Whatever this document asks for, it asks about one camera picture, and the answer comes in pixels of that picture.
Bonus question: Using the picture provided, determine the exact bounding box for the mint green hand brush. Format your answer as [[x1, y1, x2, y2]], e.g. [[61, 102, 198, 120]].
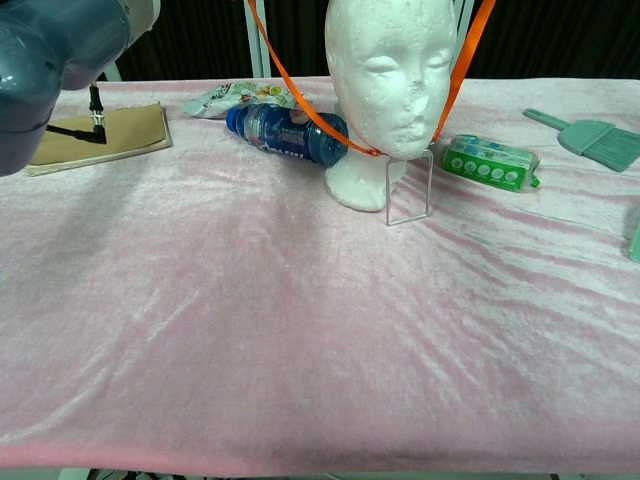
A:
[[522, 108, 640, 173]]

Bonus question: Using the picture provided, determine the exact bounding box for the blue plastic drink bottle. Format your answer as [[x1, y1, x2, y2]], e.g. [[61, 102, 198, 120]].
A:
[[225, 103, 350, 169]]

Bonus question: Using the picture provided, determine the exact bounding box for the light green snack bag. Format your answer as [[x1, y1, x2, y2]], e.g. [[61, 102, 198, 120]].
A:
[[182, 81, 307, 120]]

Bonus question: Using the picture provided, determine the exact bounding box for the black background curtain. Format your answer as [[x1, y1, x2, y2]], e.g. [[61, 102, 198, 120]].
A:
[[117, 0, 640, 84]]

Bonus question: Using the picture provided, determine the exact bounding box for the upright white frame post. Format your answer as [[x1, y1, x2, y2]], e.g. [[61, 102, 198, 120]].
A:
[[243, 0, 272, 79]]

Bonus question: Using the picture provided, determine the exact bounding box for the green tissue pack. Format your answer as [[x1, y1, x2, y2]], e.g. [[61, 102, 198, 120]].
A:
[[441, 133, 542, 193]]

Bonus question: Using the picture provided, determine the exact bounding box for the brown paper notebook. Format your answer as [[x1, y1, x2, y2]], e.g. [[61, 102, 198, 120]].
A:
[[22, 102, 174, 177]]

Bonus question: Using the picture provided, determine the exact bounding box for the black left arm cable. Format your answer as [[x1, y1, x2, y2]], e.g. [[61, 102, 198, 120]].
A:
[[45, 84, 109, 146]]

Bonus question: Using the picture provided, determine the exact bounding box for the white foam mannequin head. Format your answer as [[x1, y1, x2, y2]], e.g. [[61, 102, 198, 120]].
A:
[[323, 0, 459, 212]]

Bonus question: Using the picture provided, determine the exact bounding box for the clear badge holder silver frame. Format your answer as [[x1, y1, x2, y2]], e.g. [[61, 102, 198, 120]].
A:
[[383, 147, 435, 227]]

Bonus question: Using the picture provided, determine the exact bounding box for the pink velvet table cloth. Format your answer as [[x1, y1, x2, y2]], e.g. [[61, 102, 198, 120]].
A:
[[0, 75, 640, 476]]

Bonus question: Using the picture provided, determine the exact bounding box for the mint green plastic object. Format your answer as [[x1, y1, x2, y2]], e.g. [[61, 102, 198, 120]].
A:
[[624, 204, 640, 264]]

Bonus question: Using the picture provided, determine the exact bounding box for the orange lanyard strap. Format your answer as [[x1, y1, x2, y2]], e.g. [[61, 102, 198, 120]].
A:
[[246, 0, 497, 157]]

